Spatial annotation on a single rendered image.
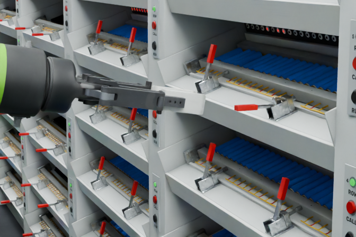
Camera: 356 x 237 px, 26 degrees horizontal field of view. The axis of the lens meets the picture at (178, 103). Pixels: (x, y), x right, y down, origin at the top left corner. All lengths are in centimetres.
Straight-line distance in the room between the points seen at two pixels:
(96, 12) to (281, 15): 115
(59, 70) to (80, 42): 121
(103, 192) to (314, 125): 108
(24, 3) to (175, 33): 140
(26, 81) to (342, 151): 42
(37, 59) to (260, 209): 52
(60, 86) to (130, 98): 9
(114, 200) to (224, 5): 86
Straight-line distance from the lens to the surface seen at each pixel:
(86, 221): 236
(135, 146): 183
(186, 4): 148
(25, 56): 102
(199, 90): 145
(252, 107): 118
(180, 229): 167
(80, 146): 229
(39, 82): 101
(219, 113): 137
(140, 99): 105
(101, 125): 208
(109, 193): 210
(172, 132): 161
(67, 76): 103
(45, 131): 282
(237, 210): 137
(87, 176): 228
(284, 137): 118
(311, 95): 120
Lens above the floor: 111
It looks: 10 degrees down
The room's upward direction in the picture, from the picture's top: straight up
